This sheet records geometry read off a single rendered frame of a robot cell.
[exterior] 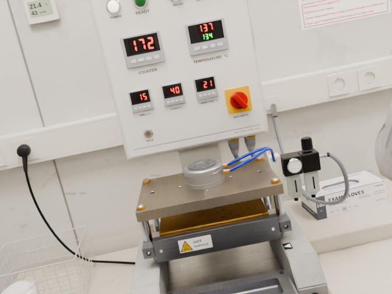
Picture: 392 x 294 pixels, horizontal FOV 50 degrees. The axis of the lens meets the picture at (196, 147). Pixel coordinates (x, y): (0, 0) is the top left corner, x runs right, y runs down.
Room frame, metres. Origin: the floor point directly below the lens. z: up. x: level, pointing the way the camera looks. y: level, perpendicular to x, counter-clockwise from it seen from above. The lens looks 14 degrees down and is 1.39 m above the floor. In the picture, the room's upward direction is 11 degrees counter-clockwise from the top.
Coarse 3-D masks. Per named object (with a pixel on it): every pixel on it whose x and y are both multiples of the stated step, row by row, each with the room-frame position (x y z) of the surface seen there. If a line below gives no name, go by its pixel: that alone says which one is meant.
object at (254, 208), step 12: (240, 204) 0.77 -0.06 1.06; (252, 204) 0.76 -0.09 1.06; (168, 216) 0.78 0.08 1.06; (180, 216) 0.77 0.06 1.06; (192, 216) 0.76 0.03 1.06; (204, 216) 0.75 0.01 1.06; (216, 216) 0.73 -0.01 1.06; (228, 216) 0.72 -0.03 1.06; (240, 216) 0.71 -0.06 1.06; (252, 216) 0.71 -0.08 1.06; (168, 228) 0.73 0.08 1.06; (180, 228) 0.71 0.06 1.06; (192, 228) 0.71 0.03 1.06
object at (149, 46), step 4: (148, 36) 0.92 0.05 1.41; (152, 36) 0.92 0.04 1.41; (128, 40) 0.92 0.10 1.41; (132, 40) 0.92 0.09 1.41; (136, 40) 0.92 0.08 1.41; (140, 40) 0.92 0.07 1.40; (144, 40) 0.92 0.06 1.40; (148, 40) 0.92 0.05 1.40; (152, 40) 0.92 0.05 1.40; (128, 44) 0.92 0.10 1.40; (132, 44) 0.92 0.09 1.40; (136, 44) 0.92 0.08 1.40; (140, 44) 0.92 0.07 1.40; (144, 44) 0.92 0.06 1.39; (148, 44) 0.92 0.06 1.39; (152, 44) 0.92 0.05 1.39; (132, 48) 0.92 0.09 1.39; (136, 48) 0.92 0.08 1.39; (140, 48) 0.92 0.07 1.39; (144, 48) 0.92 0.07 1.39; (148, 48) 0.92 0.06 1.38; (152, 48) 0.92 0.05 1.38; (132, 52) 0.92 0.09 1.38; (136, 52) 0.92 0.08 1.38
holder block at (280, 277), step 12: (252, 276) 0.61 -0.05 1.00; (264, 276) 0.61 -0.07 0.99; (276, 276) 0.60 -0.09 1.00; (192, 288) 0.62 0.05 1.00; (204, 288) 0.61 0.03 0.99; (216, 288) 0.60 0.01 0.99; (228, 288) 0.60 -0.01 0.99; (240, 288) 0.60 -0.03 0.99; (252, 288) 0.60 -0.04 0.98; (264, 288) 0.60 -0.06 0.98; (276, 288) 0.59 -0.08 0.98; (288, 288) 0.56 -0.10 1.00
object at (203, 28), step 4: (200, 24) 0.92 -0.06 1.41; (204, 24) 0.92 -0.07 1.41; (208, 24) 0.92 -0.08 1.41; (212, 24) 0.92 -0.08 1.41; (200, 28) 0.92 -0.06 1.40; (204, 28) 0.92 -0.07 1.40; (208, 28) 0.92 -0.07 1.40; (212, 28) 0.92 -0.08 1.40; (200, 32) 0.92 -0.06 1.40; (204, 32) 0.92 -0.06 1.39
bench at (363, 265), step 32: (96, 256) 1.30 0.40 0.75; (128, 256) 1.25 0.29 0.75; (320, 256) 1.03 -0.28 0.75; (352, 256) 1.00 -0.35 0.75; (384, 256) 0.97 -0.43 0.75; (64, 288) 1.13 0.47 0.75; (96, 288) 1.10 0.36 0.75; (128, 288) 1.06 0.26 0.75; (352, 288) 0.87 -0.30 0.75; (384, 288) 0.85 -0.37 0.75
